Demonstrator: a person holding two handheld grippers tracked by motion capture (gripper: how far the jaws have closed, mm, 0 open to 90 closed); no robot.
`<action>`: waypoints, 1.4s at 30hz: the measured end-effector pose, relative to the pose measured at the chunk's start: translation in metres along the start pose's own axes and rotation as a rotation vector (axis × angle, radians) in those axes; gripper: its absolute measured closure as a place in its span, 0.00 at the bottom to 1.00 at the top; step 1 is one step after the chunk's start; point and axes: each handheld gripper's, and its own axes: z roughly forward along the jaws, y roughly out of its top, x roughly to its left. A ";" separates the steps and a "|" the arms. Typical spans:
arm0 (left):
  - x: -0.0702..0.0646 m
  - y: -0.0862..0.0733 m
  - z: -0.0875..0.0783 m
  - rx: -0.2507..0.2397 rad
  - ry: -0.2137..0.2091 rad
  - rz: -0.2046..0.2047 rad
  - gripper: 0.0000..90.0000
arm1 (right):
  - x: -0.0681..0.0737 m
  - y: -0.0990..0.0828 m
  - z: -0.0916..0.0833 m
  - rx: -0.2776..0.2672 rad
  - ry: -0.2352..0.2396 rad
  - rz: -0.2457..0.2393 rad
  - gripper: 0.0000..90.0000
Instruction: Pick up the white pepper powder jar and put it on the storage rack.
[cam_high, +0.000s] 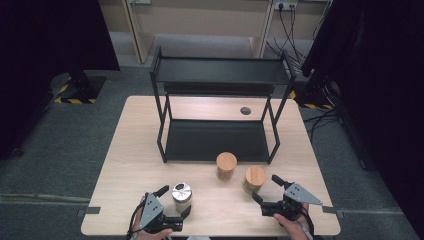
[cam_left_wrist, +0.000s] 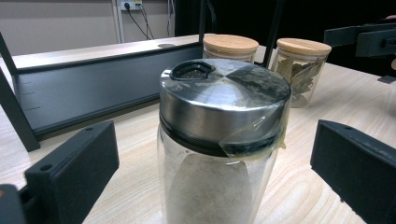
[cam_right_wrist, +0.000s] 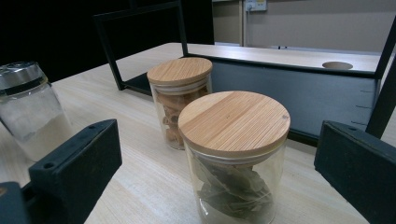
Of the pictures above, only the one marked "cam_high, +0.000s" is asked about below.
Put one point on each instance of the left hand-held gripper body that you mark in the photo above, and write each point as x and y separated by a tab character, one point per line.
151	208

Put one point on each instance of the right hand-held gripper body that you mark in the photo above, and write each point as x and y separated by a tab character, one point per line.
300	196

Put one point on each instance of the metal-lid glass jar white powder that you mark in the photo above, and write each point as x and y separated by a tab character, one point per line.
181	192

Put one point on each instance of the wooden-lid glass jar dried herbs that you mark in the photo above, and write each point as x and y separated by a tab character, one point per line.
255	176

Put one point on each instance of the wooden-lid glass jar cinnamon sticks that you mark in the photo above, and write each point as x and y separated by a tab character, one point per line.
226	163

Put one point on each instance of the black metal two-tier rack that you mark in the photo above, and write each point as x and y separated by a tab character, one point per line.
216	71

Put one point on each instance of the person's left hand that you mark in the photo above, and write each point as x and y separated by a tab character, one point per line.
150	236

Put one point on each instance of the person's right hand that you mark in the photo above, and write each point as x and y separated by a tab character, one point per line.
295	230

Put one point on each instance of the grey tape strip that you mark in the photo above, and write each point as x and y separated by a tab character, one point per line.
330	210
92	210

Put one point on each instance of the black stand base striped tape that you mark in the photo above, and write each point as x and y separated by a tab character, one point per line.
83	87
313	96

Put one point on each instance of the black curtain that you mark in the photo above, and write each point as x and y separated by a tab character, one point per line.
383	83
33	50

